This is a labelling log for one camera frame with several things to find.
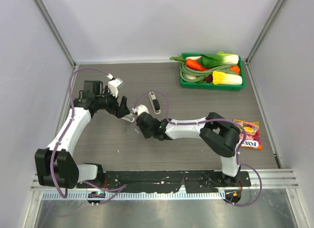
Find aluminium front rail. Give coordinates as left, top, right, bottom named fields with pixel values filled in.
left=30, top=169, right=299, bottom=191

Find white green bok choy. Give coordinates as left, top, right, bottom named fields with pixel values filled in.
left=200, top=51, right=239, bottom=68

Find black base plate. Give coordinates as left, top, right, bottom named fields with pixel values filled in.
left=77, top=170, right=251, bottom=194

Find orange candy bag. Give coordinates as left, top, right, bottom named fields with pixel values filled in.
left=234, top=119, right=262, bottom=150

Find green long beans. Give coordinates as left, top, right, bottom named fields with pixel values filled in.
left=180, top=64, right=236, bottom=83

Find white slotted cable duct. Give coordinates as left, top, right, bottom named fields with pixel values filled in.
left=41, top=190, right=226, bottom=201

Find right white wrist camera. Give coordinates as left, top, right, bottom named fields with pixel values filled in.
left=132, top=104, right=149, bottom=117

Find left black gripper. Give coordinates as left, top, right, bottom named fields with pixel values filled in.
left=95, top=86, right=130, bottom=118

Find purple cable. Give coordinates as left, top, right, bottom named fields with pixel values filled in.
left=50, top=68, right=128, bottom=205
left=133, top=90, right=262, bottom=207

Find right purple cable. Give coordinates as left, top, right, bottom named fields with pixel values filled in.
left=133, top=90, right=262, bottom=207

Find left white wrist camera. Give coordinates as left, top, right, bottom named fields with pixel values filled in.
left=106, top=74, right=123, bottom=98

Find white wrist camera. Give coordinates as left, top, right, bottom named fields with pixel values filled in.
left=132, top=104, right=149, bottom=117
left=106, top=74, right=123, bottom=98

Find yellow napa cabbage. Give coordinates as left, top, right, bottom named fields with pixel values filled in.
left=212, top=71, right=243, bottom=85

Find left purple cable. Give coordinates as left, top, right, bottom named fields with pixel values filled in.
left=50, top=68, right=128, bottom=205

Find green plastic tray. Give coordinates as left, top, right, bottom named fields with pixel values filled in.
left=170, top=53, right=246, bottom=91

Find small orange carrot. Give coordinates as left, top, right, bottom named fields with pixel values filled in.
left=230, top=65, right=241, bottom=75

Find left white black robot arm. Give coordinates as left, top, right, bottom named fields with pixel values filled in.
left=34, top=78, right=134, bottom=189

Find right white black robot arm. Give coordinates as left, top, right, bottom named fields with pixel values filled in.
left=136, top=112, right=241, bottom=186

